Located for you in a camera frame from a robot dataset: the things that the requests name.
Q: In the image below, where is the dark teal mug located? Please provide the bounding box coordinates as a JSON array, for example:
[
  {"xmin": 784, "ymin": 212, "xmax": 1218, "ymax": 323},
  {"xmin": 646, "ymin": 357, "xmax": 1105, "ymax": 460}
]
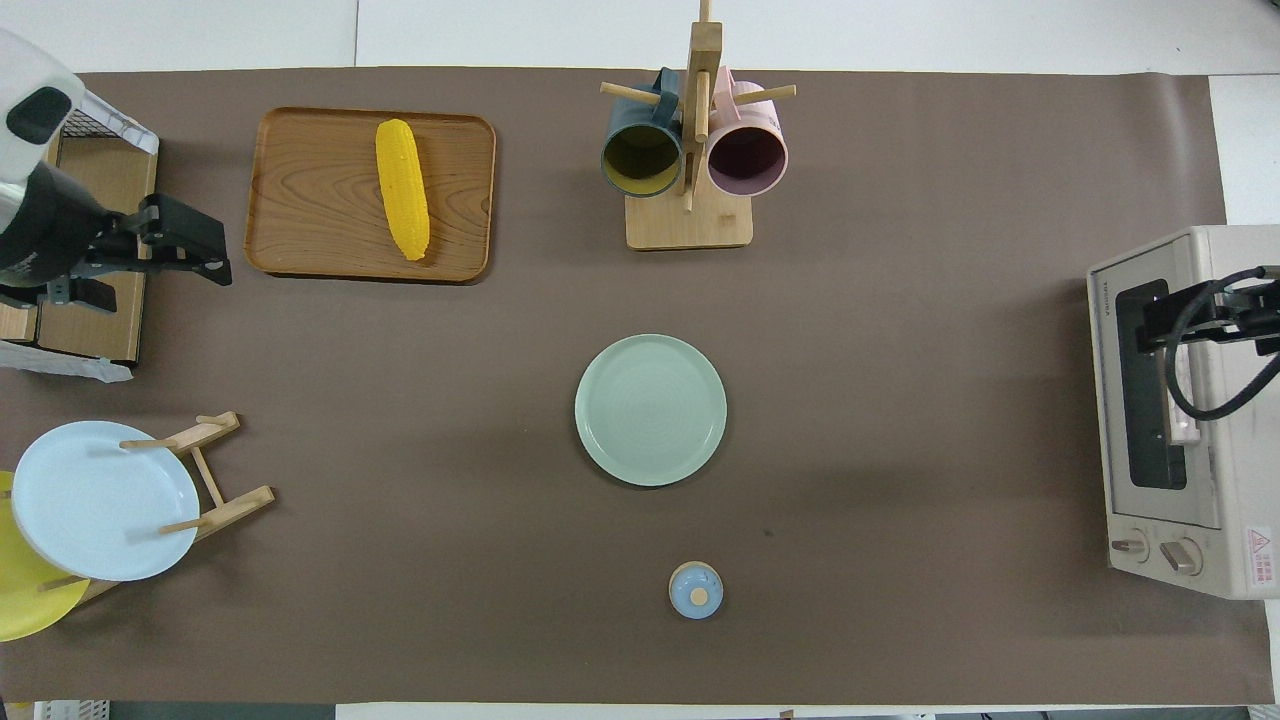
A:
[{"xmin": 600, "ymin": 68, "xmax": 686, "ymax": 199}]

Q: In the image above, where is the brown wooden tray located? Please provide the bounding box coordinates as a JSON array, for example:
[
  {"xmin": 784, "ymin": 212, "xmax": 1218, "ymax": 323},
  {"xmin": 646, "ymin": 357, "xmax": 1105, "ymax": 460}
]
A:
[{"xmin": 244, "ymin": 106, "xmax": 497, "ymax": 285}]

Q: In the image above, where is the yellow corn cob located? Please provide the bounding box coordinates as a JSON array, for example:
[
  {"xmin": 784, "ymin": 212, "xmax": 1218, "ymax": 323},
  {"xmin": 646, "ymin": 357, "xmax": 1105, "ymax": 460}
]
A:
[{"xmin": 375, "ymin": 119, "xmax": 431, "ymax": 263}]

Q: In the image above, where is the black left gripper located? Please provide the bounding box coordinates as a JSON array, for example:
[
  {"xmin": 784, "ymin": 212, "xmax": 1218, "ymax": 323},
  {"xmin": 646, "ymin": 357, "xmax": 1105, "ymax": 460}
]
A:
[{"xmin": 0, "ymin": 165, "xmax": 234, "ymax": 315}]

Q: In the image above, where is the pink mug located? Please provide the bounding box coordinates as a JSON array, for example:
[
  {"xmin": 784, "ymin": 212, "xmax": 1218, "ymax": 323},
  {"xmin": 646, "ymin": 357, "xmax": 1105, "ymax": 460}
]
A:
[{"xmin": 706, "ymin": 68, "xmax": 790, "ymax": 198}]

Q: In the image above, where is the pale green plate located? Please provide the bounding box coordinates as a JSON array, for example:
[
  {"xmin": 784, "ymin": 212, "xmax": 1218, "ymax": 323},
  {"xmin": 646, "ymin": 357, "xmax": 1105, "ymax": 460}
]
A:
[{"xmin": 574, "ymin": 334, "xmax": 728, "ymax": 488}]

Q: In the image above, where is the light blue plate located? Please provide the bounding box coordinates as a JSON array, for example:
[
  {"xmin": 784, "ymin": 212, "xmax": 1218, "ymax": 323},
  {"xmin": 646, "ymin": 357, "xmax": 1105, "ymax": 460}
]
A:
[{"xmin": 12, "ymin": 420, "xmax": 201, "ymax": 583}]

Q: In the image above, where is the brown table mat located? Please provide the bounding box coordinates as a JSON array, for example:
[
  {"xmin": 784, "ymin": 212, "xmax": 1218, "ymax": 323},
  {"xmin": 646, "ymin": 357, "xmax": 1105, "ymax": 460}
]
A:
[{"xmin": 0, "ymin": 68, "xmax": 1266, "ymax": 706}]

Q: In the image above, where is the wooden plate rack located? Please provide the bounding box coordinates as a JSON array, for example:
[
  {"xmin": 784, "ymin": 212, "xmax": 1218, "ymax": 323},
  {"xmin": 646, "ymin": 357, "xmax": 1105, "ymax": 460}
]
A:
[{"xmin": 40, "ymin": 410, "xmax": 276, "ymax": 606}]

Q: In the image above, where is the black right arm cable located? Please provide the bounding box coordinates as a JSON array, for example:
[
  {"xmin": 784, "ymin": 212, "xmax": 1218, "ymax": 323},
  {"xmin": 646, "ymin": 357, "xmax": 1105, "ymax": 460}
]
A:
[{"xmin": 1164, "ymin": 265, "xmax": 1280, "ymax": 422}]

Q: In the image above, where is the small blue call bell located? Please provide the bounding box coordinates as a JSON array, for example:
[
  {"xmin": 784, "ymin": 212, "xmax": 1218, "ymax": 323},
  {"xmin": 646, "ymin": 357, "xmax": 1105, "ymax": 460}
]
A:
[{"xmin": 668, "ymin": 561, "xmax": 725, "ymax": 620}]

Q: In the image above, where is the wooden mug rack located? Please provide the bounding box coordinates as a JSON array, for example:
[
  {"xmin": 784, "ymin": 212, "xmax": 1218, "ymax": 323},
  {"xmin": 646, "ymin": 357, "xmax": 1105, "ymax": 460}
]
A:
[{"xmin": 600, "ymin": 0, "xmax": 798, "ymax": 251}]

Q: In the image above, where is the yellow plate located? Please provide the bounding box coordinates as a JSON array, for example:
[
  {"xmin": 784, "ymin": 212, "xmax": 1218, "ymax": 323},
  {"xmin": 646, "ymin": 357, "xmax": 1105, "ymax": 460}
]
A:
[{"xmin": 0, "ymin": 470, "xmax": 91, "ymax": 643}]

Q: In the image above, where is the black wire wooden shelf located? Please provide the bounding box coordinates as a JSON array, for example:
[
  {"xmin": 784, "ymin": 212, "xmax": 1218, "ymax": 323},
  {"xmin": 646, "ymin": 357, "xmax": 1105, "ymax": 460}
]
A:
[{"xmin": 0, "ymin": 90, "xmax": 161, "ymax": 386}]

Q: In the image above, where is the glass oven door with handle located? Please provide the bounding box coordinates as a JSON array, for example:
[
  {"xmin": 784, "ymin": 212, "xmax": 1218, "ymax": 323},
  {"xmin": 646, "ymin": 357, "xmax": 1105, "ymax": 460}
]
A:
[{"xmin": 1087, "ymin": 232, "xmax": 1227, "ymax": 531}]

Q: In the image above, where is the white toaster oven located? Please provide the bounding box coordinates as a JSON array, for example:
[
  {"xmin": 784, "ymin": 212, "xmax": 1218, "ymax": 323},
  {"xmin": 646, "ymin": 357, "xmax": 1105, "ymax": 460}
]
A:
[{"xmin": 1087, "ymin": 225, "xmax": 1280, "ymax": 601}]

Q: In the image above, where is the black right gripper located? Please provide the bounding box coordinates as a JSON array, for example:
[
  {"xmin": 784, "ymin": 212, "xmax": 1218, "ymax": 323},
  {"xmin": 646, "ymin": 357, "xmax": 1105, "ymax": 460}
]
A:
[{"xmin": 1137, "ymin": 268, "xmax": 1280, "ymax": 358}]

